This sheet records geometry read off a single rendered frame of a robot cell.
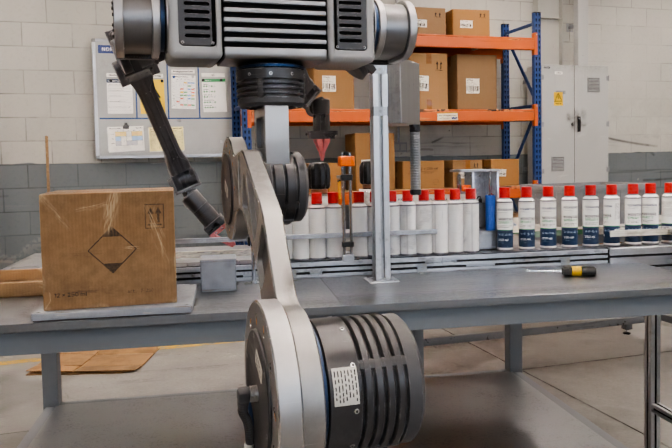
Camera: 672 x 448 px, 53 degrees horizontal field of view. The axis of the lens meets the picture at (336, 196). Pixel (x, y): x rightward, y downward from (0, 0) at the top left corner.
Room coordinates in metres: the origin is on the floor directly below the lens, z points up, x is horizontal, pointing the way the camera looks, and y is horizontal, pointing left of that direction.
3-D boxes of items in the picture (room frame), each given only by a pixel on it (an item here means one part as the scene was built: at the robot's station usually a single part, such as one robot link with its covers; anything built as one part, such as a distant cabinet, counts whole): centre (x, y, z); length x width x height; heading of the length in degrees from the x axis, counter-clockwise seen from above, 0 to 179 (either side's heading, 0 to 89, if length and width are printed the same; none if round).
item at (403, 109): (2.05, -0.18, 1.38); 0.17 x 0.10 x 0.19; 154
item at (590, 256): (2.12, -0.06, 0.85); 1.65 x 0.11 x 0.05; 99
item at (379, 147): (1.98, -0.13, 1.16); 0.04 x 0.04 x 0.67; 9
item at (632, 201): (2.27, -0.99, 0.98); 0.05 x 0.05 x 0.20
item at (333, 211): (2.11, 0.01, 0.98); 0.05 x 0.05 x 0.20
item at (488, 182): (2.28, -0.47, 1.01); 0.14 x 0.13 x 0.26; 99
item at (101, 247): (1.70, 0.56, 0.99); 0.30 x 0.24 x 0.27; 103
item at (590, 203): (2.24, -0.84, 0.98); 0.05 x 0.05 x 0.20
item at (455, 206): (2.17, -0.38, 0.98); 0.05 x 0.05 x 0.20
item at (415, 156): (2.05, -0.24, 1.18); 0.04 x 0.04 x 0.21
